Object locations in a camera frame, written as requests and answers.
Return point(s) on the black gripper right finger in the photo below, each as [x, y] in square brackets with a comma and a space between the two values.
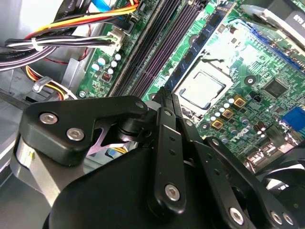
[224, 188]

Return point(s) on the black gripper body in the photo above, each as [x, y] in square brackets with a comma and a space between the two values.
[107, 198]

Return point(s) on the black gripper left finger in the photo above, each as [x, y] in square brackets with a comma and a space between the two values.
[59, 114]

